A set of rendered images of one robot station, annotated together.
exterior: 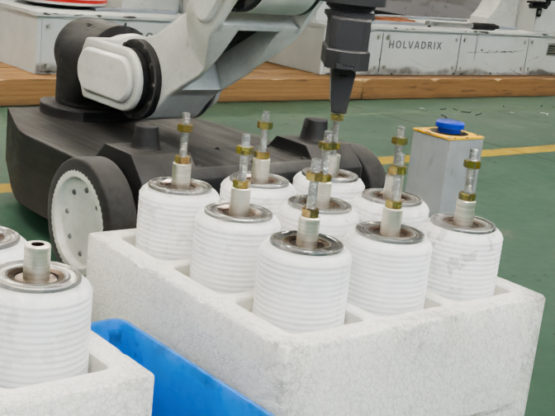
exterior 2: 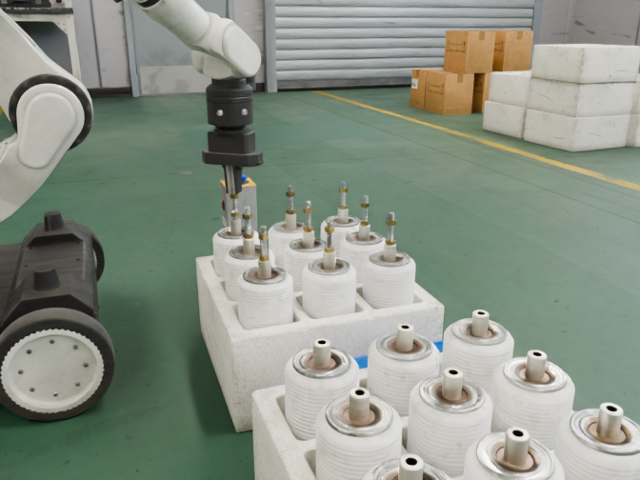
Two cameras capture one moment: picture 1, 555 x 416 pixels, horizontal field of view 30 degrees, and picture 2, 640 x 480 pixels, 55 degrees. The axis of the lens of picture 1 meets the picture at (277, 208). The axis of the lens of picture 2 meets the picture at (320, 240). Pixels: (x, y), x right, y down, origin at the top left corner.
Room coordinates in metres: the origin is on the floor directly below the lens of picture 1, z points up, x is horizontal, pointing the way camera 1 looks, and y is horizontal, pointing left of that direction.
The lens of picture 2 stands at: (0.77, 0.99, 0.66)
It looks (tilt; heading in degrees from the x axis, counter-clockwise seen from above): 20 degrees down; 290
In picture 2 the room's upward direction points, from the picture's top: straight up
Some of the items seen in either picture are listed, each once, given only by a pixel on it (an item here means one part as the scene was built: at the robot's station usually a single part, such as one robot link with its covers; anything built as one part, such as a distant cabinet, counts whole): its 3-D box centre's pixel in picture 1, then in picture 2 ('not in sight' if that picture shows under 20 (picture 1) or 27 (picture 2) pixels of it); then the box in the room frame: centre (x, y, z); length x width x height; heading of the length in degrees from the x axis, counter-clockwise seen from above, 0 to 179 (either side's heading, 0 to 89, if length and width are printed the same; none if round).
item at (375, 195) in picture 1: (391, 198); (290, 227); (1.25, -0.14, 0.25); 0.08 x 0.08 x 0.01
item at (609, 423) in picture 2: not in sight; (609, 421); (0.67, 0.37, 0.26); 0.02 x 0.02 x 0.03
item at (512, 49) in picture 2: not in sight; (507, 50); (1.13, -4.21, 0.45); 0.30 x 0.24 x 0.30; 128
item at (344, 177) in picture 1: (329, 175); (235, 232); (1.34, -0.06, 0.25); 0.08 x 0.08 x 0.01
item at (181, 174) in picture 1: (181, 176); (264, 269); (1.19, 0.12, 0.26); 0.02 x 0.02 x 0.03
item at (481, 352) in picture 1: (304, 333); (309, 319); (1.18, -0.05, 0.09); 0.39 x 0.39 x 0.18; 40
